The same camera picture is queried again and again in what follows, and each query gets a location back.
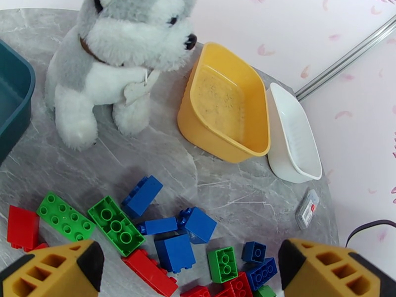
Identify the grey white husky plush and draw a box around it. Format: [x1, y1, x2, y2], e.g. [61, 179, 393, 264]
[44, 0, 198, 151]

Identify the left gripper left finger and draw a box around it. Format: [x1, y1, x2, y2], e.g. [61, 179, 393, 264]
[0, 240, 105, 297]

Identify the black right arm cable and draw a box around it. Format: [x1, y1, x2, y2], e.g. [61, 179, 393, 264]
[345, 219, 396, 248]

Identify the red long lego brick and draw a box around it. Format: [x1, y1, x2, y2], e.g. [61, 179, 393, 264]
[121, 249, 179, 297]

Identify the teal plastic bin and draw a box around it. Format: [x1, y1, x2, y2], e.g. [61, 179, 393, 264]
[0, 39, 36, 165]

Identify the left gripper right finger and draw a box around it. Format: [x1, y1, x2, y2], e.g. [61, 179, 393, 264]
[278, 238, 396, 297]

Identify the white plastic bin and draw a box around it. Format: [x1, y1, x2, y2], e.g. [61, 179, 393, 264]
[266, 82, 323, 184]

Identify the yellow plastic bin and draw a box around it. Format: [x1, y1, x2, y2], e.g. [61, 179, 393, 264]
[177, 42, 271, 164]

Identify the aluminium frame post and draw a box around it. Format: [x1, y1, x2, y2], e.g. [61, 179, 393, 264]
[295, 14, 396, 102]

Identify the blue small lego brick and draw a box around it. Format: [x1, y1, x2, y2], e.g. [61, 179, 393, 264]
[241, 241, 267, 264]

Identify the green long lego brick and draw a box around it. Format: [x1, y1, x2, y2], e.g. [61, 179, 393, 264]
[87, 195, 146, 257]
[36, 191, 97, 243]

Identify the red small lego brick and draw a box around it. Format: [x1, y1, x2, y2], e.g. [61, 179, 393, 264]
[223, 272, 254, 297]

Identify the green small lego brick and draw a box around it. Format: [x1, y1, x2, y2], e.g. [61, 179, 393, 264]
[207, 247, 239, 284]
[253, 285, 277, 297]

